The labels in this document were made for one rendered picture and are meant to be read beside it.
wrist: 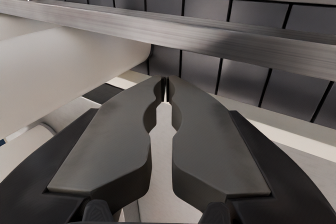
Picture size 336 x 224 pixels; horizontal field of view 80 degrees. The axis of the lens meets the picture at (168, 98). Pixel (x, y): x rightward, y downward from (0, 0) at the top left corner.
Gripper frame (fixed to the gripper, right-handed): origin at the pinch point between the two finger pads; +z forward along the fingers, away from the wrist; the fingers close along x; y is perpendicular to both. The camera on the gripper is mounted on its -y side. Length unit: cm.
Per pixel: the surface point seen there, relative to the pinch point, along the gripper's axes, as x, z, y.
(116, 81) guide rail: -5.0, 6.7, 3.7
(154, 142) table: -2.3, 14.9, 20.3
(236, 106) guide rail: 5.4, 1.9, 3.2
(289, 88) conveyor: 9.3, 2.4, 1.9
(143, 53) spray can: -2.2, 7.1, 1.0
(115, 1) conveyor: -5.2, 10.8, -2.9
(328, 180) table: 17.9, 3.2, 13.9
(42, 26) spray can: -11.5, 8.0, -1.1
